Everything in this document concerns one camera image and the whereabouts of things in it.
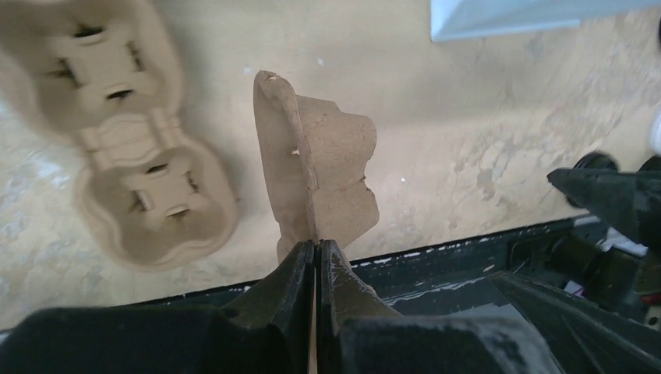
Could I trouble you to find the brown pulp cup carrier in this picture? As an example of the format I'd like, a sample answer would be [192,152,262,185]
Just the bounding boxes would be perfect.
[1,1,239,271]
[253,70,380,261]

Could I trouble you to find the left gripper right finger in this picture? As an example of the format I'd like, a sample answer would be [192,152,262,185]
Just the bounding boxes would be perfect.
[316,240,560,373]

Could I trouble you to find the stacked black cup lids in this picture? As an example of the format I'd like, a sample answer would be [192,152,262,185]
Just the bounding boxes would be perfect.
[638,156,661,172]

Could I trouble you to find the light blue paper bag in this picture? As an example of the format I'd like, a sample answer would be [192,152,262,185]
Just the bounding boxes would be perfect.
[429,0,660,43]

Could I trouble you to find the black cup lid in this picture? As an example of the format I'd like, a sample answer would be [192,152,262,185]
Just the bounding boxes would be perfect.
[553,151,620,212]

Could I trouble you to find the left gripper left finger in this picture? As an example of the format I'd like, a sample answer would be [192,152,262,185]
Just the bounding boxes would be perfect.
[1,242,315,373]

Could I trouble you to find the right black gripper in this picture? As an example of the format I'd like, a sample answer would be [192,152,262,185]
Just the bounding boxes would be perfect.
[489,168,660,373]

